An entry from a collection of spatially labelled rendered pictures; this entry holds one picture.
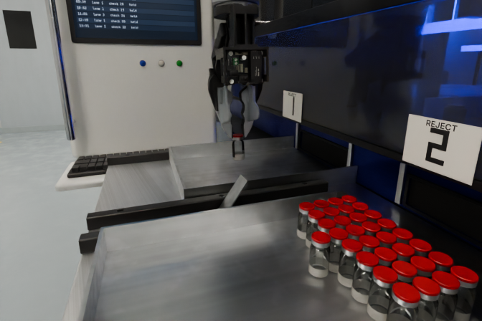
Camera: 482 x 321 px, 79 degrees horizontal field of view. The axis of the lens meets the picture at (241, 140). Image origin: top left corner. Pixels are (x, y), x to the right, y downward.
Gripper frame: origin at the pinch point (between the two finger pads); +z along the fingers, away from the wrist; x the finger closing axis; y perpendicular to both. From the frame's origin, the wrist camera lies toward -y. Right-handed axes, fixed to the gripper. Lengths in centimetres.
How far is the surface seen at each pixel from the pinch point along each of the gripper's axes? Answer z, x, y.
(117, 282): 11.4, -19.1, 20.4
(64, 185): 18, -39, -31
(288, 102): -3.2, 14.8, -9.8
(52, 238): 94, -88, -147
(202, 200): 9.5, -7.9, 7.4
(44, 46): -54, -179, -500
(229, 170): 11.0, 0.5, -9.3
